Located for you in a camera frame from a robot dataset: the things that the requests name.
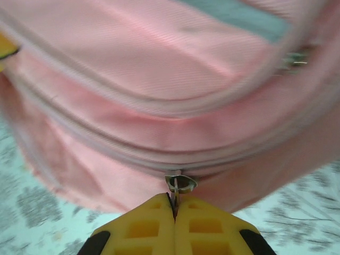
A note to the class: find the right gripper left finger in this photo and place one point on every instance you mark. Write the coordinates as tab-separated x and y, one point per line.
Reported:
138	231

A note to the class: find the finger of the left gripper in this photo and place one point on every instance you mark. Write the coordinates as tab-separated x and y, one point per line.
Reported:
6	49

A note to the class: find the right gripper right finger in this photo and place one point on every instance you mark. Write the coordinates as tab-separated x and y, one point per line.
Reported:
212	231

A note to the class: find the metal zipper pull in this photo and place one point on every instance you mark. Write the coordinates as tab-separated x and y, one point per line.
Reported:
180	183

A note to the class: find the pink school backpack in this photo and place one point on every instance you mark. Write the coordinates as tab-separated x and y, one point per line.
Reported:
159	79

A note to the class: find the floral table cloth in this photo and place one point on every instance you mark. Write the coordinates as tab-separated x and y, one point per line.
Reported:
32	212

